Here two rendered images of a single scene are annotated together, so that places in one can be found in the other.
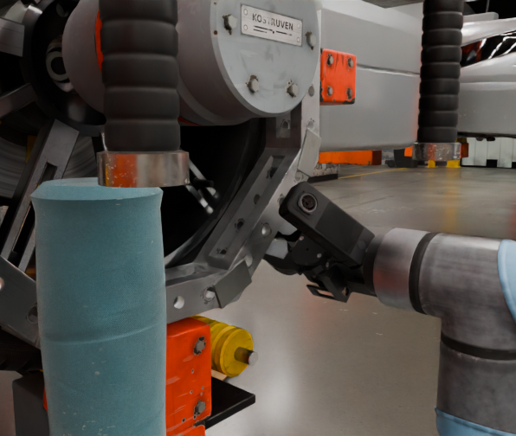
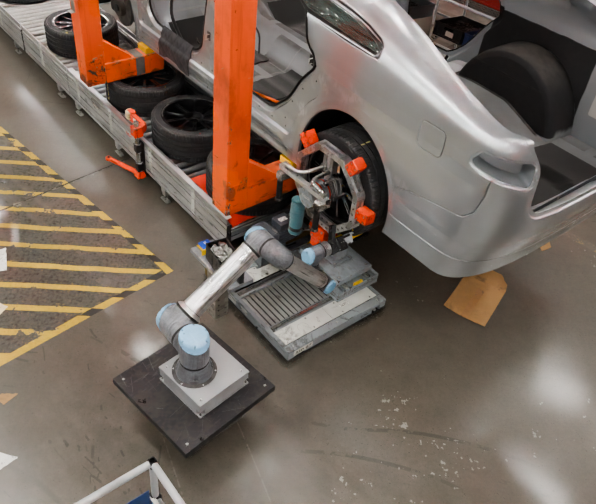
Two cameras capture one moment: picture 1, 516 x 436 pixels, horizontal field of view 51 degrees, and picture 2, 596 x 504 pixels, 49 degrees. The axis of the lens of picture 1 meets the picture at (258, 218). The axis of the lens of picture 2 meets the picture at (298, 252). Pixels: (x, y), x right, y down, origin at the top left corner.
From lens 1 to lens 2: 3.94 m
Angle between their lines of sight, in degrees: 88
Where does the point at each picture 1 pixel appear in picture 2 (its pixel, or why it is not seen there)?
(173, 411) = (316, 237)
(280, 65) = (306, 201)
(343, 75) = (361, 218)
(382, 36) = (420, 227)
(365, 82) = (409, 234)
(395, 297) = not seen: hidden behind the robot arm
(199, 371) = (320, 236)
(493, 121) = not seen: outside the picture
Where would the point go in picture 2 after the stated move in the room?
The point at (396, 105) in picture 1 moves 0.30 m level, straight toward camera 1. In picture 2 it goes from (424, 252) to (373, 234)
